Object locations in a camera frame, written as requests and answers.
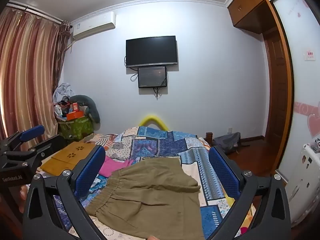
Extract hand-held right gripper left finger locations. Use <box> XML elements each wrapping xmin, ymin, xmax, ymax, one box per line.
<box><xmin>24</xmin><ymin>145</ymin><xmax>106</xmax><ymax>240</ymax></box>

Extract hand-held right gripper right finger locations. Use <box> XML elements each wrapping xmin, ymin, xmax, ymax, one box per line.
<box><xmin>205</xmin><ymin>146</ymin><xmax>293</xmax><ymax>240</ymax></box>

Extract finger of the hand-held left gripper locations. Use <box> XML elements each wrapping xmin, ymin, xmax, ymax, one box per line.
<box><xmin>25</xmin><ymin>134</ymin><xmax>68</xmax><ymax>167</ymax></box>
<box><xmin>0</xmin><ymin>125</ymin><xmax>46</xmax><ymax>153</ymax></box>

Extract khaki pants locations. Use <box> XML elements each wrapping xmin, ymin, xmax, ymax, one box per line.
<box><xmin>86</xmin><ymin>156</ymin><xmax>206</xmax><ymax>240</ymax></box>

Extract person's left hand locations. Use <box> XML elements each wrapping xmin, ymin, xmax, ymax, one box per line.
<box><xmin>17</xmin><ymin>184</ymin><xmax>31</xmax><ymax>214</ymax></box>

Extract brown cardboard box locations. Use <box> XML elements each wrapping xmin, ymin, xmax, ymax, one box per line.
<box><xmin>40</xmin><ymin>141</ymin><xmax>98</xmax><ymax>177</ymax></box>

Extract pink cloth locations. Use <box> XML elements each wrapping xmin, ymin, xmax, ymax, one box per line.
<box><xmin>99</xmin><ymin>155</ymin><xmax>134</xmax><ymax>178</ymax></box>

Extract grey bag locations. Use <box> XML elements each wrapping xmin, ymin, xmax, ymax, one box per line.
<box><xmin>212</xmin><ymin>132</ymin><xmax>242</xmax><ymax>154</ymax></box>

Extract green patterned storage box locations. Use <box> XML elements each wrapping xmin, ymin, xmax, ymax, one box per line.
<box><xmin>58</xmin><ymin>115</ymin><xmax>94</xmax><ymax>141</ymax></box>

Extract orange striped cloth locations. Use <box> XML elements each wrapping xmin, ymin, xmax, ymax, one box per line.
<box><xmin>89</xmin><ymin>133</ymin><xmax>118</xmax><ymax>147</ymax></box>

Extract orange box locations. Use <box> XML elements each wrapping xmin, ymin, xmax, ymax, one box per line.
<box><xmin>66</xmin><ymin>111</ymin><xmax>87</xmax><ymax>121</ymax></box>

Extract white crumpled cloth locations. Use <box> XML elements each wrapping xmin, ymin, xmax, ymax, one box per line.
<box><xmin>53</xmin><ymin>82</ymin><xmax>76</xmax><ymax>103</ymax></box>

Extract blue patchwork quilt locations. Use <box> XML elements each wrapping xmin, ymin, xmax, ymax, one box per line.
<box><xmin>50</xmin><ymin>126</ymin><xmax>250</xmax><ymax>240</ymax></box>

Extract striped red gold curtain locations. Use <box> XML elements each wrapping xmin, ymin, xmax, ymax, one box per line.
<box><xmin>0</xmin><ymin>4</ymin><xmax>64</xmax><ymax>147</ymax></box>

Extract grey long pillow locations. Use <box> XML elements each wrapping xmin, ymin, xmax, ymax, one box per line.
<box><xmin>68</xmin><ymin>94</ymin><xmax>101</xmax><ymax>132</ymax></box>

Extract orange colourful blanket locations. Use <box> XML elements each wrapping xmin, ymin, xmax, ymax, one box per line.
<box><xmin>239</xmin><ymin>205</ymin><xmax>258</xmax><ymax>240</ymax></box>

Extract yellow foam tube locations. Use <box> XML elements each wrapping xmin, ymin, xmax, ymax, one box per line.
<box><xmin>138</xmin><ymin>115</ymin><xmax>169</xmax><ymax>131</ymax></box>

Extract brown lace curtain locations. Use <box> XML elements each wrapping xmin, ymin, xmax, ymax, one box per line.
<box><xmin>53</xmin><ymin>20</ymin><xmax>72</xmax><ymax>94</ymax></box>

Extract wooden door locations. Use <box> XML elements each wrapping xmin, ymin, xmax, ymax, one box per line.
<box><xmin>262</xmin><ymin>0</ymin><xmax>294</xmax><ymax>178</ymax></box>

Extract white sliding wardrobe door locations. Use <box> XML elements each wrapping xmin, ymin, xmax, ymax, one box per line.
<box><xmin>272</xmin><ymin>0</ymin><xmax>320</xmax><ymax>222</ymax></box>

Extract curtain rod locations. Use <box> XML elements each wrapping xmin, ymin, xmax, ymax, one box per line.
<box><xmin>7</xmin><ymin>1</ymin><xmax>63</xmax><ymax>22</ymax></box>

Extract white air conditioner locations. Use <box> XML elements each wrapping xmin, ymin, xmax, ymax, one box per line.
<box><xmin>71</xmin><ymin>11</ymin><xmax>117</xmax><ymax>41</ymax></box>

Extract wooden overhead cabinet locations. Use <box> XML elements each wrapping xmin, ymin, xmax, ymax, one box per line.
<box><xmin>227</xmin><ymin>0</ymin><xmax>291</xmax><ymax>34</ymax></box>

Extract small black wall monitor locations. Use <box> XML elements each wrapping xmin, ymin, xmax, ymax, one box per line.
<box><xmin>138</xmin><ymin>66</ymin><xmax>168</xmax><ymax>89</ymax></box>

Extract black wall television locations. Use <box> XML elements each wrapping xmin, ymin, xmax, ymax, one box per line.
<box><xmin>125</xmin><ymin>35</ymin><xmax>179</xmax><ymax>68</ymax></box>

